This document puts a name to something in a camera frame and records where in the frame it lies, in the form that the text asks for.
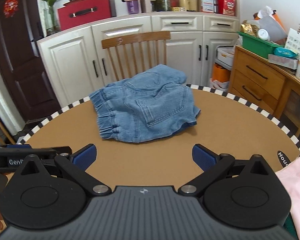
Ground grey flat box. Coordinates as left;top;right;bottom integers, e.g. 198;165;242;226
268;54;300;70

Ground red storage box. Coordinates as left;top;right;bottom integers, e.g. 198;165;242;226
57;0;112;30

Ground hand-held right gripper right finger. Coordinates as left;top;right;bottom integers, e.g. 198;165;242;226
178;144;278;196

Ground wooden dresser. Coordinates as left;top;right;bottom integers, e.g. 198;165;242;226
229;45;300;132

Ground yellow jars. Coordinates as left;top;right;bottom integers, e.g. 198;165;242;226
179;0;198;12

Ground cream cabinet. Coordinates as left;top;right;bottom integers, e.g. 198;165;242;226
37;0;240;108

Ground pink and white box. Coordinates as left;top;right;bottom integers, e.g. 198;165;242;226
201;0;215;13

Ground white storage cart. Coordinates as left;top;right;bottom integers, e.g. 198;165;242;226
210;45;237;92

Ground white picture card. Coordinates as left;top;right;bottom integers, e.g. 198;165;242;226
285;27;300;55

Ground red printed box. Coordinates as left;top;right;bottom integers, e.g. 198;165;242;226
217;0;237;16

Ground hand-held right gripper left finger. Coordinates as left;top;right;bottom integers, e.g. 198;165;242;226
11;143;112;197

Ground gold foil packet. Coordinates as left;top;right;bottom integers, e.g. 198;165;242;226
241;20;260;37

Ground purple water bottle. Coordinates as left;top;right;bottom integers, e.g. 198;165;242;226
125;0;141;15

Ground blue denim shorts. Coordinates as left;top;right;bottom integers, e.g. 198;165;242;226
89;64;201;143

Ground dark wooden door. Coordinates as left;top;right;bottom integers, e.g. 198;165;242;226
0;0;63;123

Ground green plastic bin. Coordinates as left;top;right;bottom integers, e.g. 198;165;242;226
237;31;285;59

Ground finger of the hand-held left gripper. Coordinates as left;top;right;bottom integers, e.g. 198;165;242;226
0;144;32;150
27;146;72;160

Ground glass vase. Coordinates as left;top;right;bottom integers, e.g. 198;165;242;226
43;7;60;35

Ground white round jar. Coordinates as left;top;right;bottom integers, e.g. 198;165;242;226
256;29;271;42

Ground red door ornament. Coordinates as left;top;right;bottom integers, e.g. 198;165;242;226
3;0;19;18

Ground teal packet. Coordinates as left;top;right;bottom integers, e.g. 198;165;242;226
274;47;300;58

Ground orange bag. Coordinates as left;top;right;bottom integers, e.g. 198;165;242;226
212;64;232;83

